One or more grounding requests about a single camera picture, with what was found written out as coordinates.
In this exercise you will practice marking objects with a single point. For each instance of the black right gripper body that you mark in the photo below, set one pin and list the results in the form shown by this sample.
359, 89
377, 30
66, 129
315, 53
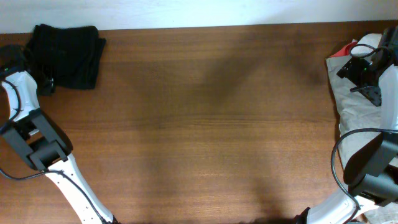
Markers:
359, 73

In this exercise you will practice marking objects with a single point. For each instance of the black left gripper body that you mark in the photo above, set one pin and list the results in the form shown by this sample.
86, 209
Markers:
44, 82

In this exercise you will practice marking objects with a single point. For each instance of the black shorts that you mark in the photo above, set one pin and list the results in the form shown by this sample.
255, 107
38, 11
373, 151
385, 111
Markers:
70, 57

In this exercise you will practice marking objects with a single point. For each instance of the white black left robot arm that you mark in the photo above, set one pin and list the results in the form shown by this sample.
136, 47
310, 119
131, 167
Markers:
39, 142

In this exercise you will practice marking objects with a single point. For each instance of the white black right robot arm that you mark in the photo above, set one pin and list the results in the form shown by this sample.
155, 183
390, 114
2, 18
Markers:
364, 159

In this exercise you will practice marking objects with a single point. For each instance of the grey shorts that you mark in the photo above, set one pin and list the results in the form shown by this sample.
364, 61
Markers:
357, 112

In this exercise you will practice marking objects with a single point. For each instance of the white cloth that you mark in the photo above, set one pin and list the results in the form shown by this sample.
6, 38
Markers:
366, 45

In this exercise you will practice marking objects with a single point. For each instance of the red cloth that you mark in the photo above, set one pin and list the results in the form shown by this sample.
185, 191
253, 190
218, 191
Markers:
344, 51

